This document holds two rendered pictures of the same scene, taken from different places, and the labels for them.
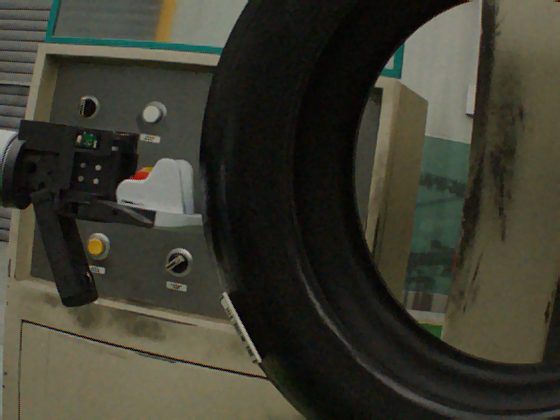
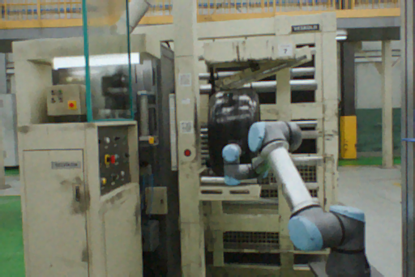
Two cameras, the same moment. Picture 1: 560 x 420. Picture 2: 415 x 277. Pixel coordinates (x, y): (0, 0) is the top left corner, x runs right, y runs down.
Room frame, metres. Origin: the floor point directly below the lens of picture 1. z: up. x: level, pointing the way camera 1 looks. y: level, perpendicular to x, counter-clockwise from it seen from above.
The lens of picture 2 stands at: (1.34, 2.22, 1.27)
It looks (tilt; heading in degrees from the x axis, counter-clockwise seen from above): 3 degrees down; 267
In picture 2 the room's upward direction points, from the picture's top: 2 degrees counter-clockwise
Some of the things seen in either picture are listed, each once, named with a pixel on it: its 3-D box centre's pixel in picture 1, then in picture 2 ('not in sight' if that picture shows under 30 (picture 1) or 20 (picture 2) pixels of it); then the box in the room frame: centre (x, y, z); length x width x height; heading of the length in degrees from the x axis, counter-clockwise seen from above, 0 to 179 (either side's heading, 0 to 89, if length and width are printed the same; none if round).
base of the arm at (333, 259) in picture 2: not in sight; (347, 258); (0.79, 0.90, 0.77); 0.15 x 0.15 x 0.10
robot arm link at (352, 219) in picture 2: not in sight; (345, 225); (0.80, 0.91, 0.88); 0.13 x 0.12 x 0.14; 19
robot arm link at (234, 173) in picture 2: not in sight; (235, 173); (1.11, 0.34, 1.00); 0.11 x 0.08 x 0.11; 19
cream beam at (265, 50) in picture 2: not in sight; (250, 53); (0.88, -0.49, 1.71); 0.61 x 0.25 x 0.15; 167
